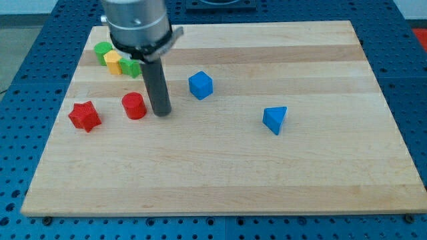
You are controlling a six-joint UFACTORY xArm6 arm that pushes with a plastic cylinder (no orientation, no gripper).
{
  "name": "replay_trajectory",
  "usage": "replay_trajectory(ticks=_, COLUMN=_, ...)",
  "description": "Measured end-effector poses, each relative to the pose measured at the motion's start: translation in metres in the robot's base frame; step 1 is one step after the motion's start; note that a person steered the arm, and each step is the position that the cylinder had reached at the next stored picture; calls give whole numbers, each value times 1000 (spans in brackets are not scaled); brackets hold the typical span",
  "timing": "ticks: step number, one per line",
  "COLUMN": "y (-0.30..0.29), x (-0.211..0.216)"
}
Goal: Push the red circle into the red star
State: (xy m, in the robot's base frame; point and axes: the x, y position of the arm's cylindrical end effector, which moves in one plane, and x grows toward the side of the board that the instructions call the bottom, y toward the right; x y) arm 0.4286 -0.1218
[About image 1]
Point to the red cylinder block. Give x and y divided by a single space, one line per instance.
134 105

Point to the green star block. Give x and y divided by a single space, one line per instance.
130 67

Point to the red star block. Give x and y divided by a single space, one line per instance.
84 116

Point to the blue cube block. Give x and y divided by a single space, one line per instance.
201 85

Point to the wooden board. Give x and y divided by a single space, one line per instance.
339 150

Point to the blue triangle block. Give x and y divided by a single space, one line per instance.
273 118

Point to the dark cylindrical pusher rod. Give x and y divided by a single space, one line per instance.
156 87

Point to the yellow pentagon block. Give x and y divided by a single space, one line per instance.
112 59

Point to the green cylinder block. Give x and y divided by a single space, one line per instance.
101 49

